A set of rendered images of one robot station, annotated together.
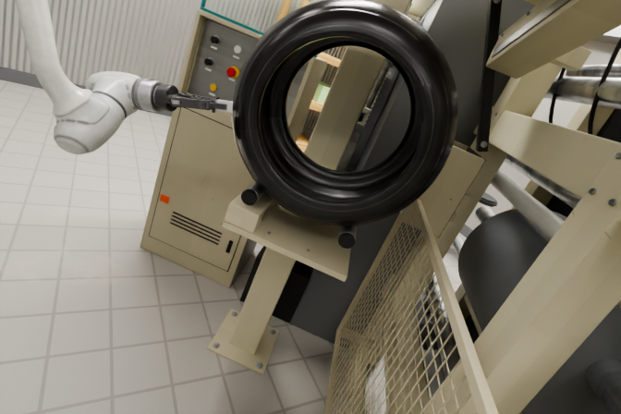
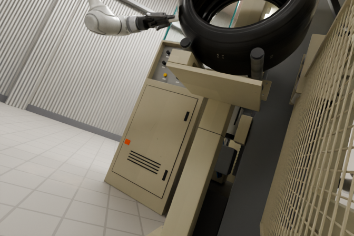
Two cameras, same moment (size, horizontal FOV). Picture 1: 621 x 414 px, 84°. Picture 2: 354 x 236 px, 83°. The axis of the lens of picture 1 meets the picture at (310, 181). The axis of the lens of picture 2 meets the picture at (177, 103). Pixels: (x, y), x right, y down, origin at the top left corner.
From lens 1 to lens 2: 0.80 m
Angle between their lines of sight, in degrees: 36
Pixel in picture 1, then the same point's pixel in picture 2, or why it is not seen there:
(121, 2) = (124, 89)
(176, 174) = (137, 124)
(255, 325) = (182, 220)
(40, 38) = not seen: outside the picture
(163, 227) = (121, 163)
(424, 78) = not seen: outside the picture
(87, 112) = (104, 9)
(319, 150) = not seen: hidden behind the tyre
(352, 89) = not seen: hidden behind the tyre
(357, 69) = (246, 19)
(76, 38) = (100, 104)
